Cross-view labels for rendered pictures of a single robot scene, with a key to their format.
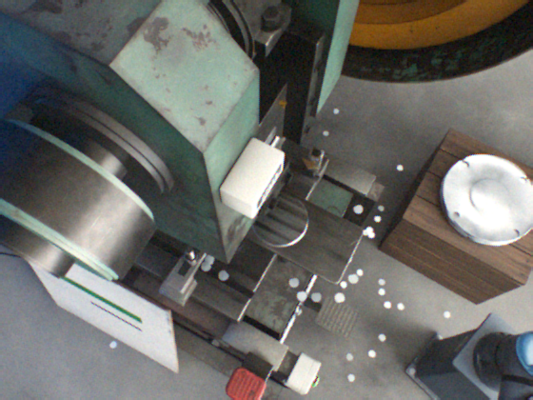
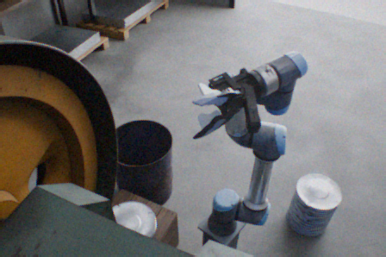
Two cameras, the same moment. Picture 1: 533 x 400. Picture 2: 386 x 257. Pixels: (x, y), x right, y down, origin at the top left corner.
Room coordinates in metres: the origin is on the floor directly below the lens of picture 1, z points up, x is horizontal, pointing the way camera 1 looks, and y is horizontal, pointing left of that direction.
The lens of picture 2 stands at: (0.31, 0.30, 1.94)
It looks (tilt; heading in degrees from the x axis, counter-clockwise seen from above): 43 degrees down; 268
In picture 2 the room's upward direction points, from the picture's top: straight up
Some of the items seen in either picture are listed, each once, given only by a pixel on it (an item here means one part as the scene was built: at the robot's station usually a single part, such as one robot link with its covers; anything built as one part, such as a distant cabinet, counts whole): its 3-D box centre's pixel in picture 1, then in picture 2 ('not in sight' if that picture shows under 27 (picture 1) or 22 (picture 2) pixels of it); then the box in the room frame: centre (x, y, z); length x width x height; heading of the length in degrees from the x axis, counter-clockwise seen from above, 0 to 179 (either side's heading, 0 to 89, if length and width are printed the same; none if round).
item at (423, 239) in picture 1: (463, 219); (133, 241); (0.61, -0.69, 0.18); 0.40 x 0.38 x 0.35; 62
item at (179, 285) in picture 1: (189, 260); not in sight; (0.26, 0.16, 0.76); 0.17 x 0.06 x 0.10; 154
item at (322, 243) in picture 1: (297, 237); not in sight; (0.34, -0.07, 0.72); 0.25 x 0.14 x 0.14; 64
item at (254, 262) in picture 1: (231, 209); not in sight; (0.42, 0.09, 0.68); 0.45 x 0.30 x 0.06; 154
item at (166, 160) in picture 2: not in sight; (143, 166); (0.58, -1.22, 0.24); 0.42 x 0.42 x 0.48
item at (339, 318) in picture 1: (273, 284); not in sight; (0.36, -0.04, 0.14); 0.59 x 0.10 x 0.05; 64
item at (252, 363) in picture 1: (250, 380); not in sight; (0.04, 0.02, 0.62); 0.10 x 0.06 x 0.20; 154
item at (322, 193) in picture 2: not in sight; (319, 190); (-0.53, -0.91, 0.32); 0.29 x 0.29 x 0.01
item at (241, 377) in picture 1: (246, 388); not in sight; (0.02, 0.02, 0.72); 0.07 x 0.06 x 0.08; 64
